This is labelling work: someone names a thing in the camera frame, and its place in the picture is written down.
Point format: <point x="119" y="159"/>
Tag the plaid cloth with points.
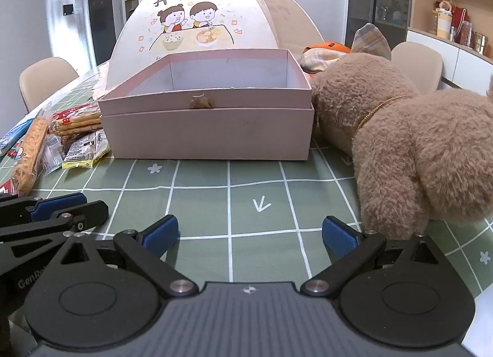
<point x="369" y="43"/>

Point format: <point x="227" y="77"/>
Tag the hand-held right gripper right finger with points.
<point x="341" y="235"/>

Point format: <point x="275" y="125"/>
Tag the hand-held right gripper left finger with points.
<point x="161" y="233"/>

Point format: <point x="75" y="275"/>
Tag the glass jar of nuts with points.
<point x="468" y="35"/>

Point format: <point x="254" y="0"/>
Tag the blue snack packet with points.
<point x="15" y="135"/>

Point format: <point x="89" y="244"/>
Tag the long biscuit stick packet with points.
<point x="30" y="145"/>

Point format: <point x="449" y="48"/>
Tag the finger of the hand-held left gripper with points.
<point x="88" y="214"/>
<point x="57" y="206"/>

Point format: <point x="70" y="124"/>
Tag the clear small snack packet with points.
<point x="52" y="156"/>

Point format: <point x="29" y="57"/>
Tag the green checked tablecloth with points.
<point x="250" y="183"/>

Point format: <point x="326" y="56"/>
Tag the black wall switch panel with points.
<point x="68" y="9"/>

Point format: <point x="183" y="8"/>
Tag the pink cardboard box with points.
<point x="208" y="133"/>

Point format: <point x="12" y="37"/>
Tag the red bag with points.
<point x="460" y="20"/>

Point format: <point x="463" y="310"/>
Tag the printed mesh food cover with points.
<point x="192" y="14"/>

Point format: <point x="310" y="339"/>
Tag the beige chair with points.
<point x="46" y="79"/>
<point x="418" y="64"/>

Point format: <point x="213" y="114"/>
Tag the brown plush toy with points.
<point x="404" y="149"/>

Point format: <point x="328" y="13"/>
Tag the orange plush toy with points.
<point x="327" y="46"/>

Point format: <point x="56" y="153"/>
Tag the wooden shelf cabinet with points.
<point x="462" y="60"/>

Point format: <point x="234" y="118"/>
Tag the dark door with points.
<point x="101" y="14"/>

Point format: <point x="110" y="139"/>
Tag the yellow white bottle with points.
<point x="444" y="24"/>

